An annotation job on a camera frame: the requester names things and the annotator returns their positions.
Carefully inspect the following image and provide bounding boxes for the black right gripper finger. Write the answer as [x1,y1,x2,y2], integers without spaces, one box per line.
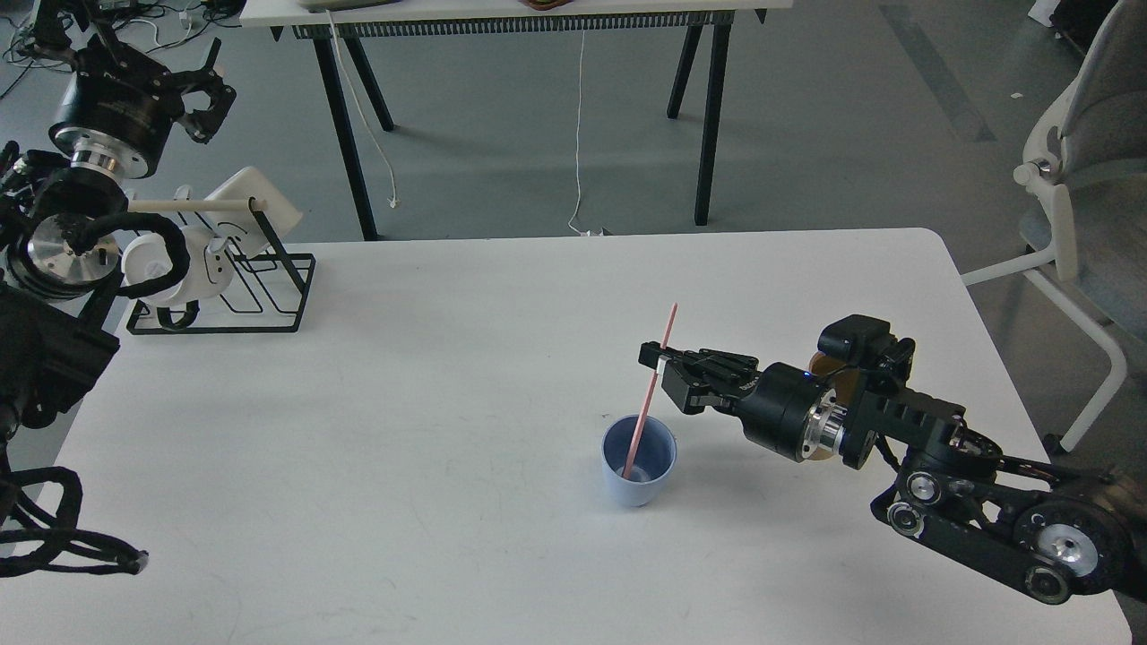
[662,372,763,415]
[639,342,760,384]

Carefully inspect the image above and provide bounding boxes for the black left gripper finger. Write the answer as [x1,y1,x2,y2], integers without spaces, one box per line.
[169,38,227,99]
[179,79,237,143]

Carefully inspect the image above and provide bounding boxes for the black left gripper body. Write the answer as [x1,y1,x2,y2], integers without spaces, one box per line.
[48,42,185,178]

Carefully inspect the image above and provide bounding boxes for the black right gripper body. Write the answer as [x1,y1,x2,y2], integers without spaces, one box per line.
[735,363,846,463]

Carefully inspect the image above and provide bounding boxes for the blue plastic cup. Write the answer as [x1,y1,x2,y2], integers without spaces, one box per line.
[599,414,677,510]

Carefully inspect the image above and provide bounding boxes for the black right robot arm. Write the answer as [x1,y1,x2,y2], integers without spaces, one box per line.
[639,336,1146,605]

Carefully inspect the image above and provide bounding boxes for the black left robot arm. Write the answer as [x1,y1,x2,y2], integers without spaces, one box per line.
[1,34,235,446]

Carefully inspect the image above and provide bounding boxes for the bamboo cylinder holder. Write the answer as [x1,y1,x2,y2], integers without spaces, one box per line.
[807,351,860,407]

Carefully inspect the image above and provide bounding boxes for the wooden rack dowel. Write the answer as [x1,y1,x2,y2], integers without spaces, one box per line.
[127,199,270,213]

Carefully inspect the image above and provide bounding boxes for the white cutting board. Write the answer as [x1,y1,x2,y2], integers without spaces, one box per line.
[203,165,303,258]

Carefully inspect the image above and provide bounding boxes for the background white table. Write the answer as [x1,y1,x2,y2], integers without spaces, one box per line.
[240,1,791,241]

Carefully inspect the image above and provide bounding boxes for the white mug on rack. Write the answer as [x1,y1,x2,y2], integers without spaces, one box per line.
[123,225,235,309]

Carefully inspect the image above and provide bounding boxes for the white office chair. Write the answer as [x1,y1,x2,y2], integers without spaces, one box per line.
[962,1,1146,454]

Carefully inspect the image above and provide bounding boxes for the floor cables and adapters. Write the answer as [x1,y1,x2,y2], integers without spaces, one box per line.
[0,0,247,101]

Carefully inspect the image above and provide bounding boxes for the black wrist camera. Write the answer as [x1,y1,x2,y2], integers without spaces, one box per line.
[816,314,915,383]

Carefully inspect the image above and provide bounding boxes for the black wire dish rack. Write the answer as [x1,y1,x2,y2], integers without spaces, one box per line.
[125,211,317,336]

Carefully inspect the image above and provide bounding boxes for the white hanging cable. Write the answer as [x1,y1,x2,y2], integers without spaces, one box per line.
[570,30,607,238]

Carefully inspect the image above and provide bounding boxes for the white braided cord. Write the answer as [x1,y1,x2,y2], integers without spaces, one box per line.
[326,11,400,211]

